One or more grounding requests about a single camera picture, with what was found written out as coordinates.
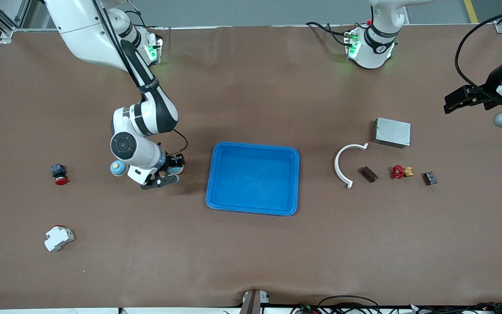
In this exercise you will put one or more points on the small black connector block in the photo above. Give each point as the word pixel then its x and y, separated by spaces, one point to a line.
pixel 430 178

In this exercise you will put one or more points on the brown block capacitor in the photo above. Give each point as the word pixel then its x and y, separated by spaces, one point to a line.
pixel 369 174

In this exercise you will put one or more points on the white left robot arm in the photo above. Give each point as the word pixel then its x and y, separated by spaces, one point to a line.
pixel 373 43

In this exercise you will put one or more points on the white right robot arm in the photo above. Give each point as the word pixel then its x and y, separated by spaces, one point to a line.
pixel 81 26

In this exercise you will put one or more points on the grey metal box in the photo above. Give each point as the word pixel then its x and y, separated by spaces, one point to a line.
pixel 392 132

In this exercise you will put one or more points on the red mushroom button blue base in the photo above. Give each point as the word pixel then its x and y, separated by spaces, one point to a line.
pixel 60 174

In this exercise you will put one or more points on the blue plastic tray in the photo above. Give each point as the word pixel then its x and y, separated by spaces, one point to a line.
pixel 255 179

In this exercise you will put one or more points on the white circuit breaker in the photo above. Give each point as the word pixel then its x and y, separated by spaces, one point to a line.
pixel 58 239

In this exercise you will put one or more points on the white curved plastic piece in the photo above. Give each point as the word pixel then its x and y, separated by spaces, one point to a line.
pixel 337 168

